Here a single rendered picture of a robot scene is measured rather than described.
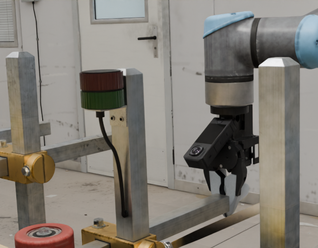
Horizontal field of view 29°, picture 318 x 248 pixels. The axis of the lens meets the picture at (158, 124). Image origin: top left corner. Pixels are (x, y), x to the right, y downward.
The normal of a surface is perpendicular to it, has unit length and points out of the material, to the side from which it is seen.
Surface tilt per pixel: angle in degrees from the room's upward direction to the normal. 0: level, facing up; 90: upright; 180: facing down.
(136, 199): 90
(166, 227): 90
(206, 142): 33
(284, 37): 77
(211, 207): 90
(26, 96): 90
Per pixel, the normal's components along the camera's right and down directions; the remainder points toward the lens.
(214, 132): -0.43, -0.75
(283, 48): -0.39, 0.35
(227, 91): -0.19, 0.17
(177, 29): -0.65, 0.15
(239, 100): 0.34, 0.15
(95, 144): 0.75, 0.08
